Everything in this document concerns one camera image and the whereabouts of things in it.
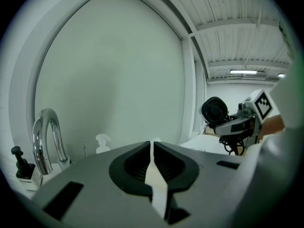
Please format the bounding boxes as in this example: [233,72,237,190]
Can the chrome faucet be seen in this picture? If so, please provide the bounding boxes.
[32,108,72,175]

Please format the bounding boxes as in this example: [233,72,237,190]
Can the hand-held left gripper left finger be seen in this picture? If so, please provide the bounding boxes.
[30,141,167,228]

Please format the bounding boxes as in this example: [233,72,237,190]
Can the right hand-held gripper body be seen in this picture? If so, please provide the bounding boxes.
[237,88,273,144]

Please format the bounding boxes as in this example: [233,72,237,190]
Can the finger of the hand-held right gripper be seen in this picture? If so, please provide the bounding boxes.
[215,115,257,135]

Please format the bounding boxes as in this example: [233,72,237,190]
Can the small black object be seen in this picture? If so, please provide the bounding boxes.
[201,96,247,156]

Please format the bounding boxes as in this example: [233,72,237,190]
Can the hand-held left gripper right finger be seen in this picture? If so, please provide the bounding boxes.
[153,141,252,228]

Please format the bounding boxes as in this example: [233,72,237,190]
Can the arched wall mirror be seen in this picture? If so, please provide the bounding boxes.
[34,0,186,157]

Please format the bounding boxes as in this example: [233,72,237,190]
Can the white pump bottle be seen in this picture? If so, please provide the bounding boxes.
[95,133,112,154]

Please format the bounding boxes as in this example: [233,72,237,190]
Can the white vanity cabinet with sink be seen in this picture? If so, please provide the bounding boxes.
[21,159,79,199]

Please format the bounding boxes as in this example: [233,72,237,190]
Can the small black box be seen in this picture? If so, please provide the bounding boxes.
[10,146,43,191]

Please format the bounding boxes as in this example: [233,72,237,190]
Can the person's right forearm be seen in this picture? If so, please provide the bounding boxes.
[261,114,285,135]

